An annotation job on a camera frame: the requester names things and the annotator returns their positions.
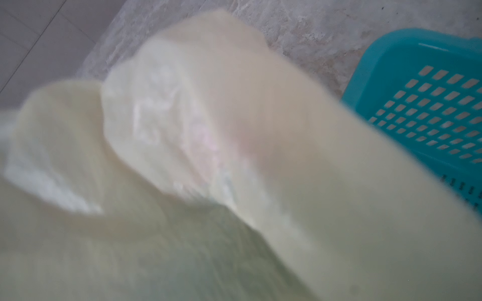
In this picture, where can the pale yellow plastic bag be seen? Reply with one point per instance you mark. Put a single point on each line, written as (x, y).
(208, 167)

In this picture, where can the teal plastic basket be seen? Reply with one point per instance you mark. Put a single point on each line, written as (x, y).
(423, 89)

